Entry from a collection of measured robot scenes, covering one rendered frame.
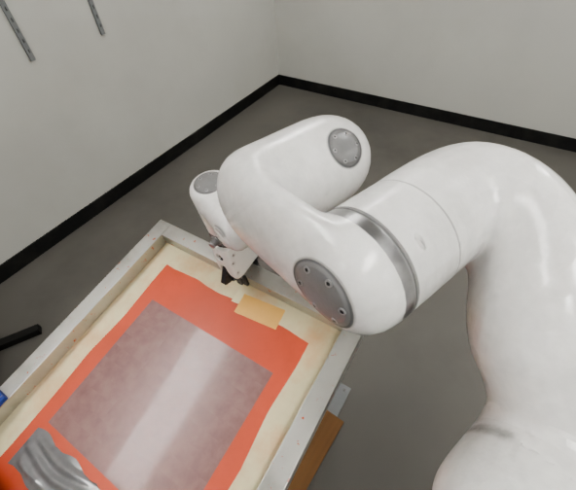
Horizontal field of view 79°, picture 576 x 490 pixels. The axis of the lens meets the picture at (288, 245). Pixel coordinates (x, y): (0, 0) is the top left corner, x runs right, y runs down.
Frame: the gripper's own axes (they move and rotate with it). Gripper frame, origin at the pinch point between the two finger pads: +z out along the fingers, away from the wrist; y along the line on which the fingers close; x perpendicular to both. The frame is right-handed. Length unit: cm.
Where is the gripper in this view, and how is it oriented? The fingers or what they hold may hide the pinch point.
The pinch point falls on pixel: (247, 270)
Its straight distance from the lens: 81.2
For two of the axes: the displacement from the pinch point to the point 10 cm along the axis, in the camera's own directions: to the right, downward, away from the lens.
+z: 1.3, 5.7, 8.1
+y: 5.2, -7.4, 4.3
